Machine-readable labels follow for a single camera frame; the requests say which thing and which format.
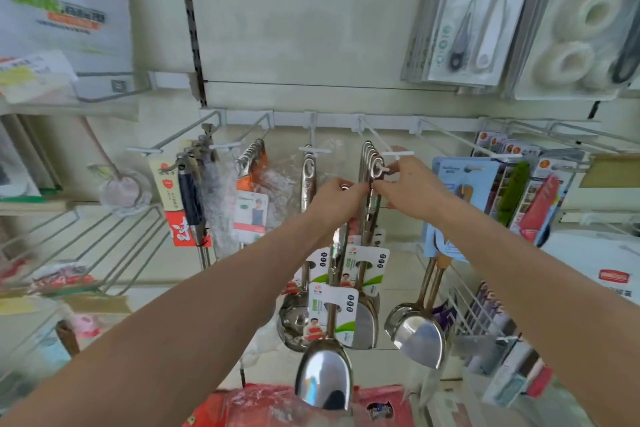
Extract person's right hand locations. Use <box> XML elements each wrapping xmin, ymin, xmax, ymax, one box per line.
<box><xmin>372</xmin><ymin>157</ymin><xmax>454</xmax><ymax>231</ymax></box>

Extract white wire rack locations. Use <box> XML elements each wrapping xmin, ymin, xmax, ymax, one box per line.
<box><xmin>444</xmin><ymin>262</ymin><xmax>527</xmax><ymax>345</ymax></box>

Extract stack of carded kitchen tools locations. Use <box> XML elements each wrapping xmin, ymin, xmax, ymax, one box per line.
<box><xmin>400</xmin><ymin>0</ymin><xmax>542</xmax><ymax>88</ymax></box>

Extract red peeler card pack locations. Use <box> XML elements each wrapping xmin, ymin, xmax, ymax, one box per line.
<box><xmin>509</xmin><ymin>156</ymin><xmax>577</xmax><ymax>248</ymax></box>

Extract person's left hand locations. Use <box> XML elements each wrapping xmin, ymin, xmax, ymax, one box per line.
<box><xmin>306</xmin><ymin>178</ymin><xmax>371</xmax><ymax>238</ymax></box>

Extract white hook rail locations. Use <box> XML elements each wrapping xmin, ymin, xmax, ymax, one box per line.
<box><xmin>199</xmin><ymin>108</ymin><xmax>640</xmax><ymax>136</ymax></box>

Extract plastic-wrapped hanging utensils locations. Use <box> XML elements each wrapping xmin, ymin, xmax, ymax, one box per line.
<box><xmin>199</xmin><ymin>141</ymin><xmax>242</xmax><ymax>257</ymax></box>

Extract steel utensils orange card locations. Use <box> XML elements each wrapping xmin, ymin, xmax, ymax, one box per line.
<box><xmin>233</xmin><ymin>138</ymin><xmax>272</xmax><ymax>244</ymax></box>

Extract grey wire hook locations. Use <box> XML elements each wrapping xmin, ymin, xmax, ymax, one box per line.
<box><xmin>74</xmin><ymin>70</ymin><xmax>202</xmax><ymax>104</ymax></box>

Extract wood-handled spatula blue card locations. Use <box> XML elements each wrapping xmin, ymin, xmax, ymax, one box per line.
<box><xmin>392</xmin><ymin>156</ymin><xmax>502</xmax><ymax>371</ymax></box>

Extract person's right forearm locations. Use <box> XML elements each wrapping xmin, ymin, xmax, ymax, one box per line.
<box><xmin>425</xmin><ymin>206</ymin><xmax>640</xmax><ymax>415</ymax></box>

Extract black slotted shelf upright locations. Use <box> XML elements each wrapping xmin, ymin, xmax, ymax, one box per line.
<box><xmin>174</xmin><ymin>0</ymin><xmax>209</xmax><ymax>108</ymax></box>

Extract white display hook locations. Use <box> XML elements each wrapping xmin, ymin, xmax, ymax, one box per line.
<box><xmin>412</xmin><ymin>118</ymin><xmax>507</xmax><ymax>160</ymax></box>
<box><xmin>357</xmin><ymin>115</ymin><xmax>416</xmax><ymax>178</ymax></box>
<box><xmin>298</xmin><ymin>113</ymin><xmax>332</xmax><ymax>155</ymax></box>
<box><xmin>126</xmin><ymin>111</ymin><xmax>222</xmax><ymax>156</ymax></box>
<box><xmin>209</xmin><ymin>113</ymin><xmax>275</xmax><ymax>150</ymax></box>

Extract wood-handled steel spatula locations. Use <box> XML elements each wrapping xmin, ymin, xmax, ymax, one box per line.
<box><xmin>383</xmin><ymin>262</ymin><xmax>435</xmax><ymax>342</ymax></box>

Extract white wire double hook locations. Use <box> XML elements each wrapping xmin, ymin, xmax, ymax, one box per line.
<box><xmin>477</xmin><ymin>116</ymin><xmax>640</xmax><ymax>154</ymax></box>

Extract pack of white rolls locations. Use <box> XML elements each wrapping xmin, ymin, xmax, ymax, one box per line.
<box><xmin>504</xmin><ymin>0</ymin><xmax>640</xmax><ymax>102</ymax></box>

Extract pale flat packets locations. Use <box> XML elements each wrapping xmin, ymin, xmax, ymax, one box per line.
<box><xmin>0</xmin><ymin>50</ymin><xmax>79</xmax><ymax>105</ymax></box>

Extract person's left forearm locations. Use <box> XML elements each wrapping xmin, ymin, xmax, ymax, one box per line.
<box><xmin>0</xmin><ymin>209</ymin><xmax>352</xmax><ymax>427</ymax></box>

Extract white bag green print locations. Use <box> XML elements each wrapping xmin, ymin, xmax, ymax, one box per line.
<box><xmin>0</xmin><ymin>0</ymin><xmax>134</xmax><ymax>103</ymax></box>

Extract green brush card pack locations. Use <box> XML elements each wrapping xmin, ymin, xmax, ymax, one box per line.
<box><xmin>494</xmin><ymin>160</ymin><xmax>532</xmax><ymax>228</ymax></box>

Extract plastic-wrapped wooden-handled strainer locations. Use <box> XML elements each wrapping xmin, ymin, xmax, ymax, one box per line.
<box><xmin>79</xmin><ymin>116</ymin><xmax>152</xmax><ymax>215</ymax></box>

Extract red plastic packet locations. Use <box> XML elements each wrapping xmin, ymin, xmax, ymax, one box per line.
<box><xmin>184</xmin><ymin>384</ymin><xmax>417</xmax><ymax>427</ymax></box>

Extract blue-handled utensil red card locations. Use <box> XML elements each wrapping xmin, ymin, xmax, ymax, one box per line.
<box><xmin>149</xmin><ymin>152</ymin><xmax>214</xmax><ymax>248</ymax></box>

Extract steel ladle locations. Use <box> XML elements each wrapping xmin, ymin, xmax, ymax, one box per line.
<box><xmin>276</xmin><ymin>151</ymin><xmax>319</xmax><ymax>353</ymax></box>

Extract bunch of steel spatulas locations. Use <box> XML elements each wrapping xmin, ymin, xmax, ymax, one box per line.
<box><xmin>331</xmin><ymin>140</ymin><xmax>391</xmax><ymax>350</ymax></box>

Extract tagged steel serving spatula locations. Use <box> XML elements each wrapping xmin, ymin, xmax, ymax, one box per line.
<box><xmin>294</xmin><ymin>183</ymin><xmax>362</xmax><ymax>413</ymax></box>

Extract white box red label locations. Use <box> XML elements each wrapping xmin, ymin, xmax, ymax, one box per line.
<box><xmin>541</xmin><ymin>233</ymin><xmax>640</xmax><ymax>306</ymax></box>

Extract white wire basket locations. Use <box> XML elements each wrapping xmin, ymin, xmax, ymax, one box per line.
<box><xmin>0</xmin><ymin>205</ymin><xmax>172</xmax><ymax>395</ymax></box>

